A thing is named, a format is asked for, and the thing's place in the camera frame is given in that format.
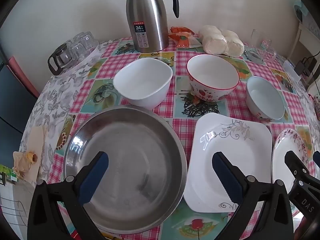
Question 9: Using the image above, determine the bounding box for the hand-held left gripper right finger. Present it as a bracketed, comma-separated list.
[211, 151, 293, 240]

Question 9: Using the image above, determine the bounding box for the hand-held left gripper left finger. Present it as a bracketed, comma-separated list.
[27, 151, 109, 240]

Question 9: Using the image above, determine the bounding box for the floral round plate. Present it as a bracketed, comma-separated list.
[271, 127, 313, 218]

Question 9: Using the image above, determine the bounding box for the white square plate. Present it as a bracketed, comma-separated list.
[183, 112, 272, 213]

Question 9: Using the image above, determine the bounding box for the stainless steel basin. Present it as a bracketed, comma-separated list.
[63, 106, 188, 235]

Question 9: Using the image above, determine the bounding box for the small pale blue bowl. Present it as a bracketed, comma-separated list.
[246, 76, 285, 122]

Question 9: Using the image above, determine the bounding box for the red rim strawberry bowl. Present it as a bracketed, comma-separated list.
[187, 54, 240, 103]

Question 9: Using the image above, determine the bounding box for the white square bowl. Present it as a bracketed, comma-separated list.
[113, 57, 173, 110]

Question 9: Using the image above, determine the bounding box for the beige paper napkin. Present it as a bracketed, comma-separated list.
[25, 126, 49, 183]

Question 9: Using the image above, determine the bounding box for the crumpled brown paper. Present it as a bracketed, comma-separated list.
[12, 150, 38, 180]

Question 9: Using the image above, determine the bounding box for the white power strip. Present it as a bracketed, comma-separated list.
[284, 60, 300, 82]

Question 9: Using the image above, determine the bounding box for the dark blue furniture panel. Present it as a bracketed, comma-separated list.
[0, 62, 38, 142]

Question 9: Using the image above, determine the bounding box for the pink checked tablecloth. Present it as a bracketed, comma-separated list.
[50, 37, 316, 240]

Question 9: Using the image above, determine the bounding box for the clear glass mug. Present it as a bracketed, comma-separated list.
[244, 29, 278, 64]

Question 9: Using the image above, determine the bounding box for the clear glass cup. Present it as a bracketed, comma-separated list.
[74, 31, 95, 47]
[70, 42, 87, 58]

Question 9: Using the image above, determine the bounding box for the pack of white steamed buns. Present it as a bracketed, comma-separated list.
[199, 25, 245, 57]

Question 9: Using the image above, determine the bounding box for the orange snack packet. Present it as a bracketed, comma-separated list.
[168, 26, 202, 48]

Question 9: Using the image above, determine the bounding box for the stainless steel thermos jug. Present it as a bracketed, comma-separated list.
[122, 0, 179, 53]

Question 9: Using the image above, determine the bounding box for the metal wire rack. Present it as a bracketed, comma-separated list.
[0, 180, 28, 227]

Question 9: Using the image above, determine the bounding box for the glass teapot black handle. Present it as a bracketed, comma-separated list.
[47, 42, 78, 76]

